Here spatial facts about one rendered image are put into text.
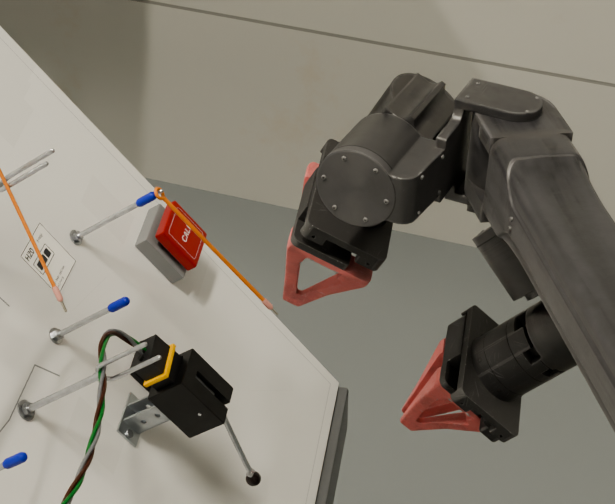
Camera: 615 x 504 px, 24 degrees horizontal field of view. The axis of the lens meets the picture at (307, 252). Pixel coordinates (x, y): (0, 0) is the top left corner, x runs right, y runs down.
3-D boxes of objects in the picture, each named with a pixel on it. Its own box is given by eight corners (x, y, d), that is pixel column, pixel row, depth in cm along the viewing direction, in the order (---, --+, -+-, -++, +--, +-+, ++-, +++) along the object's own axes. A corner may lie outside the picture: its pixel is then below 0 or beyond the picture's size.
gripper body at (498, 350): (444, 401, 113) (516, 360, 108) (456, 312, 120) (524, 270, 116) (500, 448, 115) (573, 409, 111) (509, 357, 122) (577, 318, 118)
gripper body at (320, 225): (295, 239, 105) (343, 172, 100) (317, 152, 112) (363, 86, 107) (373, 278, 106) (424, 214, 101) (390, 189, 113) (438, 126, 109)
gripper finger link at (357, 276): (246, 303, 110) (301, 226, 104) (263, 240, 115) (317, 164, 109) (324, 341, 111) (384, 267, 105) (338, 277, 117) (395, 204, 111)
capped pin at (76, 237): (81, 247, 131) (169, 200, 126) (69, 242, 130) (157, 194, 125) (81, 233, 132) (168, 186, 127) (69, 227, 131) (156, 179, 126)
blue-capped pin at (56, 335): (58, 348, 123) (132, 311, 119) (46, 336, 123) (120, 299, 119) (63, 335, 125) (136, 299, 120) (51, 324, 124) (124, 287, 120)
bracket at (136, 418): (134, 447, 126) (176, 429, 124) (116, 431, 125) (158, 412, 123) (146, 408, 130) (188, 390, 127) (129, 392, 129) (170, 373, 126)
